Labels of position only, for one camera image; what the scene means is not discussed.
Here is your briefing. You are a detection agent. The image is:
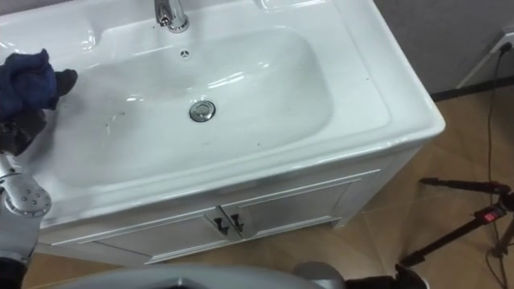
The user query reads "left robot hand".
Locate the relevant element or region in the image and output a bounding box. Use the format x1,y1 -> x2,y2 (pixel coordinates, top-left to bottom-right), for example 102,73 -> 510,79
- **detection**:
0,68 -> 80,157

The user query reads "dark blue cloth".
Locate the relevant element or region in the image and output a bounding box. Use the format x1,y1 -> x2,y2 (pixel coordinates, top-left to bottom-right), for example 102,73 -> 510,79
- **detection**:
0,48 -> 59,122

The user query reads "round metal drain plug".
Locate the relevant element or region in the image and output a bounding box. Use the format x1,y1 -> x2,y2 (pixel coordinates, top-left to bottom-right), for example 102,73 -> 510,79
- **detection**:
188,100 -> 218,124

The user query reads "chrome faucet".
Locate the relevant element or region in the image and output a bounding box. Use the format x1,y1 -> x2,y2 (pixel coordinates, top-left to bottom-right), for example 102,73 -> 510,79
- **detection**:
153,0 -> 191,35

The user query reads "robot body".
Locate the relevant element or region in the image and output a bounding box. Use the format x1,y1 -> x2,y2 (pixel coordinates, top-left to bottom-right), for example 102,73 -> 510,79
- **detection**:
51,263 -> 324,289

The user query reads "white washbasin cabinet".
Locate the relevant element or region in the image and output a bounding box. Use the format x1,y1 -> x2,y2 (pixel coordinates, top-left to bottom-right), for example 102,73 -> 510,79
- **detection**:
0,0 -> 447,267

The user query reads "white socket box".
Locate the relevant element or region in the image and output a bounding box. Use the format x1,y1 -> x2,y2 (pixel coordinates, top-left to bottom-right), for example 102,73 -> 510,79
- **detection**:
456,22 -> 514,90

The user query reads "black camera tripod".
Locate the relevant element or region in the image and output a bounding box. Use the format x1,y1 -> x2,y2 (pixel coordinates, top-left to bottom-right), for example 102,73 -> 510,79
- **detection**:
395,176 -> 514,289

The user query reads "thin black power cable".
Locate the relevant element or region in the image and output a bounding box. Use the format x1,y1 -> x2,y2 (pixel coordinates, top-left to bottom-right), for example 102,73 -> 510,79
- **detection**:
483,41 -> 514,289

